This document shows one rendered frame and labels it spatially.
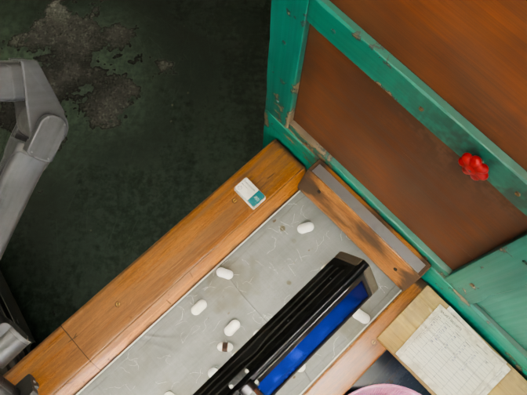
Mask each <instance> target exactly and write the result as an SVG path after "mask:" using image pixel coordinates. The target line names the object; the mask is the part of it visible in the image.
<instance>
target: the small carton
mask: <svg viewBox="0 0 527 395"><path fill-rule="evenodd" d="M234 191H235V192H236V193H237V194H238V195H239V196H240V197H241V198H242V199H243V200H244V201H245V202H246V203H247V204H248V205H249V206H250V207H251V208H252V209H253V210H254V209H255V208H256V207H257V206H259V205H260V204H261V203H262V202H263V201H264V200H265V199H266V196H265V195H264V194H263V193H262V192H261V191H260V190H259V189H258V188H257V187H256V186H255V185H254V184H253V183H252V182H251V181H250V180H249V179H248V178H247V177H245V178H244V179H243V180H242V181H241V182H240V183H239V184H238V185H237V186H235V187H234Z"/></svg>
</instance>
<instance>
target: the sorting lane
mask: <svg viewBox="0 0 527 395"><path fill-rule="evenodd" d="M307 222H311V223H313V224H314V229H313V230H312V231H310V232H307V233H304V234H301V233H299V232H298V230H297V227H298V226H299V225H300V224H302V223H307ZM339 252H346V253H348V254H351V255H354V256H357V257H358V258H361V259H364V260H365V261H366V262H367V263H368V264H369V265H370V267H371V270H372V272H373V275H374V277H375V279H376V283H377V285H378V290H377V291H376V292H375V293H374V294H373V295H372V296H371V297H370V298H369V299H368V300H367V301H366V302H365V303H364V304H363V305H362V306H361V307H360V308H359V309H360V310H362V311H363V312H365V313H367V314H368V315H369V317H370V321H369V323H367V324H363V323H362V322H360V321H358V320H356V319H355V318H353V316H352V317H351V318H350V319H349V320H348V321H347V322H346V323H345V324H344V325H343V326H342V327H341V328H340V329H339V330H338V331H337V332H336V333H335V334H334V335H333V336H332V337H331V338H330V339H329V340H328V341H327V342H326V343H325V344H324V345H323V346H322V347H321V348H320V349H319V350H318V351H317V352H316V353H315V354H314V355H313V356H312V357H311V359H310V360H309V361H308V362H307V363H306V364H305V366H306V368H305V370H304V371H302V372H297V373H296V374H295V375H294V376H293V377H292V378H291V379H290V380H289V381H288V382H287V383H286V384H285V385H284V386H283V387H282V388H281V389H280V390H279V391H278V392H277V393H276V394H275V395H301V394H302V393H303V392H304V391H305V390H306V389H307V388H308V387H309V386H310V385H311V384H312V383H313V382H314V381H315V380H316V379H317V378H318V377H319V376H320V375H321V374H322V373H323V371H324V370H325V369H327V367H328V366H330V364H331V363H332V362H334V360H335V359H337V358H338V356H339V355H341V354H342V352H343V351H345V349H346V348H347V347H348V346H349V345H350V344H351V343H352V342H353V341H354V340H355V339H356V338H357V337H358V336H359V335H360V334H361V333H362V332H363V331H364V330H365V329H366V328H367V327H368V326H369V324H370V323H371V322H372V321H373V320H374V319H375V318H376V317H377V316H378V315H379V314H380V313H381V312H382V311H383V310H384V309H385V308H386V307H387V306H388V305H389V304H390V303H391V302H392V300H393V299H394V298H395V297H396V296H397V295H398V294H399V293H400V292H401V291H402V290H401V289H400V288H399V287H398V286H397V285H396V284H395V283H394V282H393V281H392V280H391V279H390V278H389V277H388V276H387V275H386V274H385V273H384V272H383V271H382V270H381V269H380V268H379V267H378V266H377V265H376V264H375V263H374V262H373V261H372V260H371V259H370V258H369V257H368V256H367V255H366V254H365V253H364V252H363V251H362V250H361V249H360V248H359V247H358V246H357V245H356V244H355V243H354V242H353V241H352V240H351V239H350V238H349V237H348V236H347V235H346V234H345V233H344V232H343V231H342V230H341V229H340V228H339V227H338V226H337V225H336V224H335V223H334V222H333V221H332V220H331V219H330V218H329V217H328V216H327V215H326V214H325V213H324V212H323V211H322V210H321V209H320V208H318V207H317V206H316V205H315V204H314V203H313V202H312V201H311V200H310V199H309V198H308V197H307V196H306V195H304V194H303V193H302V192H301V191H300V190H299V191H298V192H297V193H296V194H295V195H294V196H292V197H291V198H290V199H289V200H288V201H287V202H286V203H285V204H284V205H283V206H282V207H281V208H280V209H279V210H278V211H277V212H275V213H274V214H273V215H272V216H271V217H270V218H269V219H268V220H267V221H265V222H264V223H263V224H262V225H261V226H260V227H259V228H258V229H256V230H255V231H254V232H253V233H252V234H251V235H250V236H249V237H247V238H246V239H245V240H244V241H243V242H242V243H241V244H240V245H239V246H238V247H237V248H236V249H235V250H234V251H233V252H232V253H231V254H229V255H228V256H227V257H226V258H225V259H224V260H223V261H222V262H221V263H219V264H218V265H217V266H216V267H215V268H214V269H213V270H212V271H210V272H209V273H208V274H207V275H206V276H205V277H204V278H203V279H201V280H200V281H199V282H198V283H197V284H196V285H195V286H194V287H193V288H192V289H191V290H190V291H189V292H188V293H187V294H186V295H185V296H183V297H182V298H181V299H180V300H179V301H178V302H177V303H176V304H174V305H173V306H172V307H171V308H170V309H169V310H168V311H167V312H166V313H164V314H163V315H162V316H161V317H160V318H159V319H158V320H157V321H156V322H154V323H153V325H152V326H150V327H149V329H147V330H146V331H145V332H144V333H143V334H142V335H141V336H140V337H139V338H137V339H136V340H135V341H134V342H133V343H132V344H131V345H130V346H128V347H127V348H126V349H125V350H124V351H123V352H122V353H121V354H119V355H118V356H117V357H116V358H115V359H114V360H113V361H112V362H111V363H110V364H109V365H108V366H107V367H106V368H105V369H104V370H103V371H101V372H100V373H99V374H98V375H97V376H96V377H95V378H94V379H92V380H91V381H90V382H89V383H88V384H87V385H86V386H85V387H84V388H82V389H81V390H80V391H79V392H78V393H77V394H76V395H164V394H165V393H166V392H169V391H170V392H172V393H174V394H175V395H193V394H194V393H195V392H196V391H197V390H198V389H199V388H200V387H201V386H202V385H203V384H204V383H205V382H206V381H207V380H208V379H209V376H208V371H209V369H210V368H216V369H217V370H219V369H220V368H221V367H222V366H223V365H224V364H225V363H226V362H227V361H228V360H229V359H230V358H231V357H232V354H233V352H235V351H238V350H239V349H240V348H241V347H242V346H243V345H244V344H245V343H246V342H248V341H249V340H250V339H251V338H252V337H253V333H254V331H256V330H260V329H261V328H262V327H263V326H264V325H265V324H266V323H267V322H268V321H269V320H270V319H271V318H272V317H273V316H274V315H275V314H276V313H277V312H278V311H279V310H280V309H281V308H282V307H283V306H284V305H285V304H286V303H287V302H288V301H289V300H290V299H291V298H292V297H293V296H294V295H295V294H296V293H297V292H298V291H299V290H300V289H301V288H302V287H304V286H305V285H306V284H307V283H308V282H309V281H310V280H311V279H312V278H313V277H314V276H315V275H316V274H317V273H318V272H319V271H320V270H321V268H322V266H323V265H325V264H327V263H328V262H329V261H330V260H331V259H333V258H334V257H335V256H336V255H337V254H338V253H339ZM220 267H223V268H224V269H227V270H231V271H232V272H233V277H232V278H231V279H229V280H228V279H226V278H223V277H218V276H217V274H216V271H217V269H218V268H220ZM201 299H203V300H205V301H206V303H207V306H206V308H205V309H204V310H203V311H202V312H201V313H200V314H198V315H194V314H193V313H192V312H191V308H192V306H193V305H194V304H195V303H197V302H198V301H199V300H201ZM232 320H237V321H239V323H240V327H239V329H238V330H237V331H236V332H235V333H234V334H233V335H231V336H227V335H225V333H224V329H225V328H226V327H227V326H228V325H229V324H230V322H231V321H232ZM220 342H229V343H231V344H232V346H233V350H232V351H231V352H222V351H219V350H218V349H217V345H218V344H219V343H220Z"/></svg>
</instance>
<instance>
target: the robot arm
mask: <svg viewBox="0 0 527 395"><path fill-rule="evenodd" d="M0 102H14V107H15V112H16V125H15V127H14V129H13V131H12V133H11V136H10V138H9V140H8V143H7V144H6V146H5V151H4V155H3V157H2V160H1V162H0V260H1V258H2V255H3V253H4V251H5V249H6V247H7V245H8V243H9V240H10V238H11V237H12V235H13V232H14V230H15V229H16V225H17V224H18V222H19V220H20V217H21V216H22V214H23V211H24V209H25V207H26V205H27V203H28V201H29V199H30V196H31V194H32V192H33V190H34V188H35V186H36V184H37V182H38V180H39V178H40V176H41V175H42V173H43V171H44V170H45V169H46V168H47V166H48V165H49V163H50V162H52V161H53V159H54V157H55V155H56V152H57V150H58V148H59V146H60V144H61V142H62V141H63V140H64V139H65V137H66V135H67V132H68V122H67V119H66V117H65V115H64V113H65V112H64V109H63V108H62V107H61V105H60V102H59V100H58V99H57V97H56V94H55V93H54V91H53V89H52V87H51V85H50V84H49V81H48V80H47V78H46V76H45V74H44V72H43V70H42V69H41V67H40V65H39V63H38V61H37V60H27V59H24V58H9V60H1V61H0ZM29 343H31V340H30V338H29V337H28V336H27V335H26V334H25V332H24V331H23V330H22V329H21V328H20V327H18V326H17V325H16V324H15V323H14V322H12V321H11V320H10V319H9V318H7V317H5V316H4V315H2V314H0V368H4V367H5V366H6V365H7V364H8V363H9V362H10V361H11V360H12V359H13V358H14V357H16V356H17V355H18V354H19V353H20V352H21V351H22V350H23V349H24V348H25V347H26V346H27V345H28V344H29ZM38 388H39V384H38V383H37V382H36V381H35V378H34V377H33V376H32V375H31V374H27V375H26V376H25V377H24V378H23V379H21V380H20V381H19V382H18V383H17V384H16V385H13V384H12V383H11V382H10V381H9V380H7V379H6V378H5V377H3V376H2V375H1V374H0V395H38Z"/></svg>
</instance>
